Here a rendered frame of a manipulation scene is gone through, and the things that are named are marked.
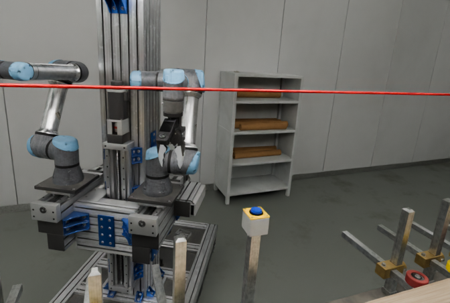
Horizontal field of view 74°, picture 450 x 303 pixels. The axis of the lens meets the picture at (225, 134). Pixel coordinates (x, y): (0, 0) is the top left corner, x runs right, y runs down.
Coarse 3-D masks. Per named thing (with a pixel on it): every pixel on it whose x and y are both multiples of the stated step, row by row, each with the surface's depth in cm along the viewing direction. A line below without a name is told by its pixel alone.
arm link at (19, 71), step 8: (0, 64) 122; (8, 64) 121; (16, 64) 120; (24, 64) 121; (32, 64) 128; (40, 64) 132; (48, 64) 137; (56, 64) 142; (64, 64) 147; (72, 64) 152; (80, 64) 155; (0, 72) 122; (8, 72) 120; (16, 72) 119; (24, 72) 121; (32, 72) 125; (40, 72) 131; (48, 72) 135; (56, 72) 139; (64, 72) 144; (72, 72) 149; (80, 72) 153; (88, 72) 162; (24, 80) 123; (72, 80) 154; (80, 80) 157
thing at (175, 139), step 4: (164, 112) 108; (168, 116) 107; (172, 116) 106; (176, 116) 107; (180, 116) 108; (176, 120) 109; (180, 120) 114; (180, 124) 114; (176, 128) 110; (180, 128) 112; (184, 128) 114; (176, 132) 108; (180, 132) 110; (172, 136) 109; (176, 136) 108; (180, 136) 110; (184, 136) 116; (172, 140) 109; (176, 140) 109
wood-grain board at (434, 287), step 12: (420, 288) 116; (432, 288) 117; (444, 288) 117; (372, 300) 109; (384, 300) 109; (396, 300) 109; (408, 300) 110; (420, 300) 110; (432, 300) 110; (444, 300) 111
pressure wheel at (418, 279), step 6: (408, 270) 125; (414, 270) 125; (408, 276) 122; (414, 276) 122; (420, 276) 122; (426, 276) 122; (408, 282) 121; (414, 282) 120; (420, 282) 119; (426, 282) 119
